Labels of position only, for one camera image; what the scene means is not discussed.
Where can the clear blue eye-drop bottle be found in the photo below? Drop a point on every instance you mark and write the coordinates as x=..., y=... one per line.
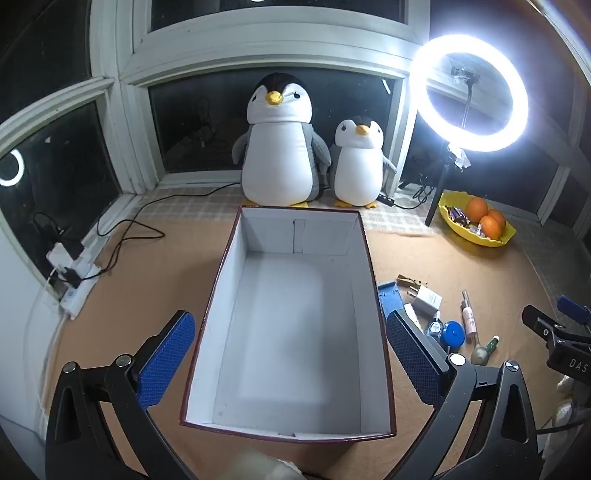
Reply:
x=434, y=328

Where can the white power strip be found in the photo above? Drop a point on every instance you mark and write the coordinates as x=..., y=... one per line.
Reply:
x=78, y=290

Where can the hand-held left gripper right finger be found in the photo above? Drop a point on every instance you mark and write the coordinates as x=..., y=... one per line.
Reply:
x=413, y=355

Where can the blue round lid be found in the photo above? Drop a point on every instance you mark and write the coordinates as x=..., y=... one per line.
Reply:
x=452, y=334

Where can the black power strip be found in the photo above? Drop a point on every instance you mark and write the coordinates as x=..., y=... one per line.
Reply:
x=385, y=200

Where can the yellow leaf-shaped tray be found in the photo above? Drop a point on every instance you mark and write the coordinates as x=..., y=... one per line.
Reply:
x=461, y=233

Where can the black stand leg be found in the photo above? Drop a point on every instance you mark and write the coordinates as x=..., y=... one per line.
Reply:
x=438, y=184

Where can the wooden clothespin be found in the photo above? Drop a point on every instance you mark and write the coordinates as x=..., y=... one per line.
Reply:
x=406, y=280

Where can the metal spoon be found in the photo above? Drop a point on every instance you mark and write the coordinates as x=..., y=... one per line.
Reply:
x=480, y=354

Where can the pile of wrapped candies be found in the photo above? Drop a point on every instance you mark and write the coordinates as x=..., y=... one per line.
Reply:
x=456, y=216

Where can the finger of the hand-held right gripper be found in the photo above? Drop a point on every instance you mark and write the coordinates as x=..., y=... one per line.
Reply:
x=542, y=325
x=575, y=310

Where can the small penguin plush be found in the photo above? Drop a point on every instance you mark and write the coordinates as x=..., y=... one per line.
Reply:
x=358, y=166

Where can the black charger plug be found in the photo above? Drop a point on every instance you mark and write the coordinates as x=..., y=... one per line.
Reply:
x=71, y=274

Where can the white charger block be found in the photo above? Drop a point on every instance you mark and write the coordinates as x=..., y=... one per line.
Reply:
x=60, y=254

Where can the cream cloth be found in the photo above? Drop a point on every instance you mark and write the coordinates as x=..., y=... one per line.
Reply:
x=263, y=466

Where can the large penguin plush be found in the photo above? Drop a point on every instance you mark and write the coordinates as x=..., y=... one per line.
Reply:
x=277, y=152

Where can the white charger adapter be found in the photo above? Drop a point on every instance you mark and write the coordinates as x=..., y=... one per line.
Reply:
x=427, y=302

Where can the blue phone stand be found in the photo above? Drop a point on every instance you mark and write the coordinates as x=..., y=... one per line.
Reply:
x=392, y=300

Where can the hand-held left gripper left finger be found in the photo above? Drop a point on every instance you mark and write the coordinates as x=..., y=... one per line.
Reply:
x=168, y=360

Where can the beige felt mat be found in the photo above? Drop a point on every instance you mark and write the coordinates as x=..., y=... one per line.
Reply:
x=152, y=286

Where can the pink cosmetic tube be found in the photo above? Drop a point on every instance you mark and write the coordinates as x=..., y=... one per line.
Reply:
x=468, y=318

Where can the white window frame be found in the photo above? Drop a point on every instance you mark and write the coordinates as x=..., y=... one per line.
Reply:
x=129, y=69

